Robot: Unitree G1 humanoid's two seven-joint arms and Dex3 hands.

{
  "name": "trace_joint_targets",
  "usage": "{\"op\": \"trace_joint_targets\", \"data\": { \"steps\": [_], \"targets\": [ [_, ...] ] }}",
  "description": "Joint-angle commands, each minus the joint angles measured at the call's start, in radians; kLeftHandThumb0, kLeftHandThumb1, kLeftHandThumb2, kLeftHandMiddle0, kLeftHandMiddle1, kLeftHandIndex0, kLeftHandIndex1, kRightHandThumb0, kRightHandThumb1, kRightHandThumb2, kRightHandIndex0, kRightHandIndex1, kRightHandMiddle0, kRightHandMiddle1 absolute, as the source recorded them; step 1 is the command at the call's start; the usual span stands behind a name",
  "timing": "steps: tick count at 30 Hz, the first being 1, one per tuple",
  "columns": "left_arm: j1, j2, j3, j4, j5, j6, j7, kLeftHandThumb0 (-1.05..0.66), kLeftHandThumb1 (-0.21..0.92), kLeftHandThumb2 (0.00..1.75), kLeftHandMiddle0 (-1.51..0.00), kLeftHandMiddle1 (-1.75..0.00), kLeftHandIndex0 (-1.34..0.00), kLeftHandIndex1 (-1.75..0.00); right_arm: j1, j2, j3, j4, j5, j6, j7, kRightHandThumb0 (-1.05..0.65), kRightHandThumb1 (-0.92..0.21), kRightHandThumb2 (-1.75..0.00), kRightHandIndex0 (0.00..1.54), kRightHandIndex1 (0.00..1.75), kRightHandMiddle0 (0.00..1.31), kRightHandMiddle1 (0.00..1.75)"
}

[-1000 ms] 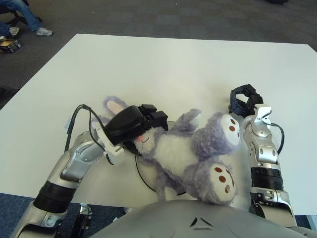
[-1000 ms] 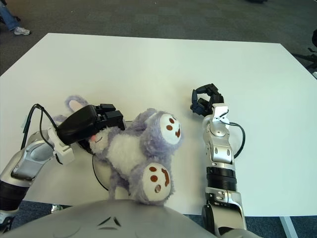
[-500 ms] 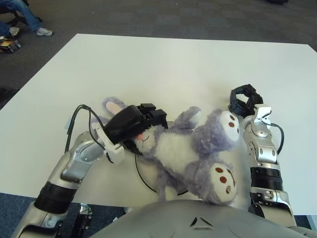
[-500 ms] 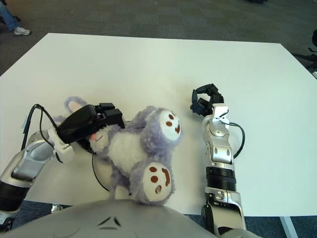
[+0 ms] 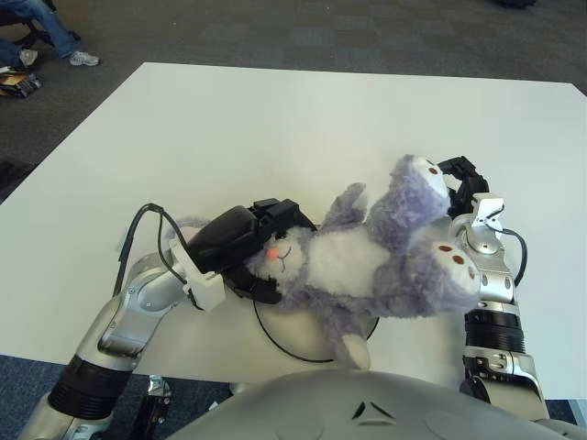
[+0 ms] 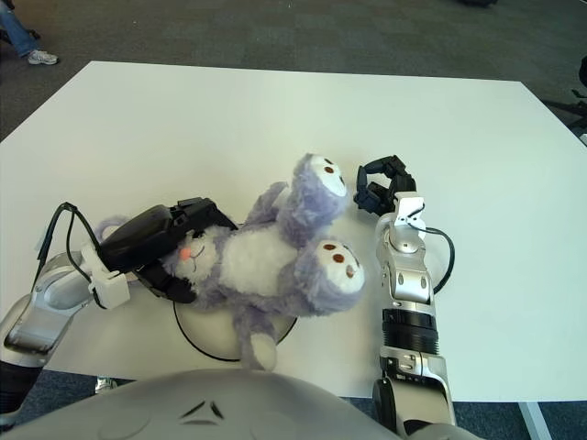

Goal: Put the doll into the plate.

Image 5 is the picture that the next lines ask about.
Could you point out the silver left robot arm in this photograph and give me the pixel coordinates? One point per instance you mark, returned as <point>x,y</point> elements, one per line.
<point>133,307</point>

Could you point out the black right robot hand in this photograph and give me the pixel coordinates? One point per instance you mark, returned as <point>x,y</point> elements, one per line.
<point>472,183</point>

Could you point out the person leg blue jeans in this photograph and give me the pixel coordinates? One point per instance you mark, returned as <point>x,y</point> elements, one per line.
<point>10,52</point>
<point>50,25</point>

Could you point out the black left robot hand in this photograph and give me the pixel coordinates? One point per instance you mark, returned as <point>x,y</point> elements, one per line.
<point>224,238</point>

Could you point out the white plate black rim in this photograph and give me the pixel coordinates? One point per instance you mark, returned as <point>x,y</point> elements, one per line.
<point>302,334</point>

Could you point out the silver robot torso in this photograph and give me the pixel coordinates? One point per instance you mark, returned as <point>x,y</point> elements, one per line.
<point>367,408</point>

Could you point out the cardboard box with books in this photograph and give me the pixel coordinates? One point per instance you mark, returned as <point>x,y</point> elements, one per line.
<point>20,84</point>

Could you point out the metal stand part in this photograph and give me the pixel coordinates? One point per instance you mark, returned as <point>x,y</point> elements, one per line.
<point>158,399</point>

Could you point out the white table leg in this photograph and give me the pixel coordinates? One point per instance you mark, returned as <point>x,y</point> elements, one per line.
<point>579,411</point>

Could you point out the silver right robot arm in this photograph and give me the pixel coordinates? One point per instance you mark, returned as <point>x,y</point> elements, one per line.
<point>497,330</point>

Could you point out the white sneaker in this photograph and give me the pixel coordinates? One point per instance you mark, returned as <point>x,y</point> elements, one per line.
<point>85,58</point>
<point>29,58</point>

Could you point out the purple plush bunny doll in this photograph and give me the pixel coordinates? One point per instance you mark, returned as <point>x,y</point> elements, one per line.
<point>348,266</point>

